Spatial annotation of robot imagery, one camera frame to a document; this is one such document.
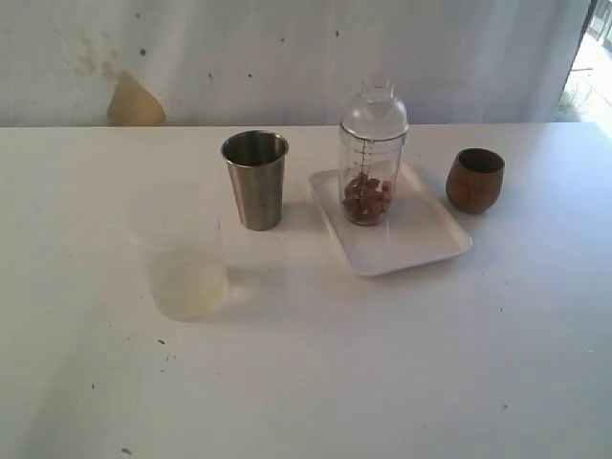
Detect brown food pieces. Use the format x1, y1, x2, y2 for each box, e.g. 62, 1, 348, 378
340, 172, 393, 226

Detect stainless steel cup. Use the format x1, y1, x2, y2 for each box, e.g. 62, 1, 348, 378
221, 130, 289, 231

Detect clear plastic shaker cup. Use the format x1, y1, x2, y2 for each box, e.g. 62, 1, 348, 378
338, 127, 406, 226

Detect clear plastic dome lid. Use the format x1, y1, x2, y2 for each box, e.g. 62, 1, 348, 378
339, 76, 409, 141

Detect brown wooden cup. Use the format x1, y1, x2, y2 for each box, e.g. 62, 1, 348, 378
446, 147, 505, 214

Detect white rectangular tray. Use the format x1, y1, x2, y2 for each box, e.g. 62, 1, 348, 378
309, 164, 472, 276

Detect translucent plastic pot container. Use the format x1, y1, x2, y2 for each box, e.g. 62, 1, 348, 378
126, 183, 229, 322

